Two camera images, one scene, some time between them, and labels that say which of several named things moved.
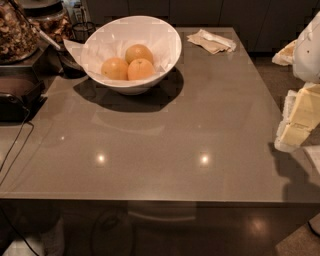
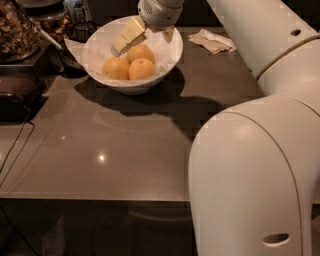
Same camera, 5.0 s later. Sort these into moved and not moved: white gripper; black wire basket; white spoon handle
Moved: white gripper
Not moved: white spoon handle; black wire basket
